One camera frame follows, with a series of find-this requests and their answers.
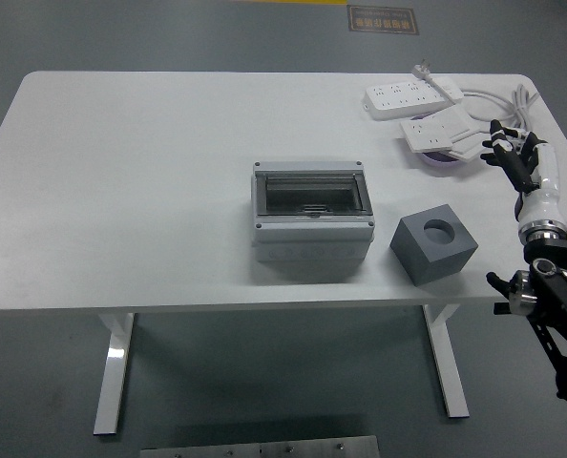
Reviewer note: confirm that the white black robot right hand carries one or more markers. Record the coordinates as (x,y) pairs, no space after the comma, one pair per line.
(541,191)

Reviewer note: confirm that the grey metal plate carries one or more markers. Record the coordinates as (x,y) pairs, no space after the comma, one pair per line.
(259,449)

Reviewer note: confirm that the grey block with round hole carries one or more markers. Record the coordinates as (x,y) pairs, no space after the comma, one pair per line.
(417,257)

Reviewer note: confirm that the large white power strip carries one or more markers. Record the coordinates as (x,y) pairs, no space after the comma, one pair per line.
(398,102)

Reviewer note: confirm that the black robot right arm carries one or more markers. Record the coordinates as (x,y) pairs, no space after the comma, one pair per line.
(555,296)

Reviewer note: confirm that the white table leg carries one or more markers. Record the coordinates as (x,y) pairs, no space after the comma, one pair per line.
(446,362)
(111,372)

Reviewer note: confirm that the brown floor sign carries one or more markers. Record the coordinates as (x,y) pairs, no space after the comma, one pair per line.
(383,20)

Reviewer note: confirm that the grey plastic electrical box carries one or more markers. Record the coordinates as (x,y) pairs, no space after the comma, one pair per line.
(312,234)

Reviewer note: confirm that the small black desk controller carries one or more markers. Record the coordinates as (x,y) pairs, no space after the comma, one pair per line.
(500,309)

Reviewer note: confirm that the flat white plate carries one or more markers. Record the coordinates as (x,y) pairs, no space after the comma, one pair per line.
(460,119)

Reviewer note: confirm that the purple round disc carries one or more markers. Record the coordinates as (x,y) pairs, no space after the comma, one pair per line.
(443,160)

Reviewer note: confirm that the white plug with prongs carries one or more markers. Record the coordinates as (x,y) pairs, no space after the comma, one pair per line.
(443,87)

